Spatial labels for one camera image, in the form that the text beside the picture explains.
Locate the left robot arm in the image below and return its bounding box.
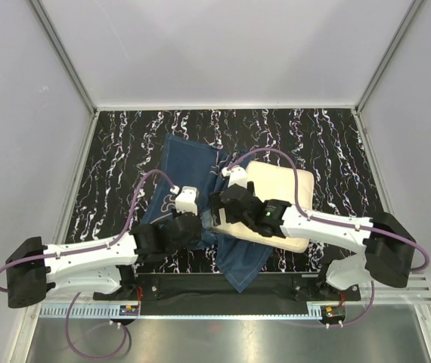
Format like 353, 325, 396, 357
6, 213, 203, 309

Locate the aluminium frame rail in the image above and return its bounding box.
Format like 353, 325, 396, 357
39, 275, 431, 322

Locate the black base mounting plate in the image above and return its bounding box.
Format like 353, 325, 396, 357
93, 272, 361, 316

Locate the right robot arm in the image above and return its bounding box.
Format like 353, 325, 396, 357
209, 185, 415, 300

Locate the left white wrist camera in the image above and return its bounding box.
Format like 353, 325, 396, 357
170, 185, 199, 215

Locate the purple cable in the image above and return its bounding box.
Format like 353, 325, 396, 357
0, 169, 181, 358
226, 147, 430, 328

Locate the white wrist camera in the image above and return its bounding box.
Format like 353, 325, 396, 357
222, 166, 248, 188
170, 185, 199, 215

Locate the cream pillow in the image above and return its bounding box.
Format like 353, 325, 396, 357
212, 161, 315, 253

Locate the black marble pattern mat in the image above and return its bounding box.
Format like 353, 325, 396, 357
58, 107, 398, 274

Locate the blue embroidered pillowcase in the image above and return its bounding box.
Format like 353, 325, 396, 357
161, 134, 273, 293

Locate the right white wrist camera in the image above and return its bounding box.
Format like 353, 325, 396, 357
222, 166, 248, 188

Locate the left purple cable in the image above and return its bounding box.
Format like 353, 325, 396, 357
0, 169, 181, 358

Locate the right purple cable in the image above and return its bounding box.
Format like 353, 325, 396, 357
226, 147, 430, 328

